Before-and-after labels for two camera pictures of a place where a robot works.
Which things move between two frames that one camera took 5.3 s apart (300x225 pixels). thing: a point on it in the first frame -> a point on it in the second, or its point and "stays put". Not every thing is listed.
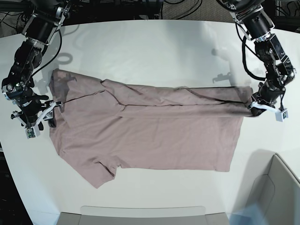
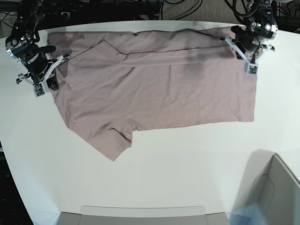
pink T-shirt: (102, 125) -> (115, 83)
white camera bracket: (32, 130) -> (41, 88)
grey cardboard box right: (270, 183) stays put
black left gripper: (19, 91) -> (25, 49)
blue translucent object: (251, 214) stays put
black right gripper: (268, 93) -> (255, 27)
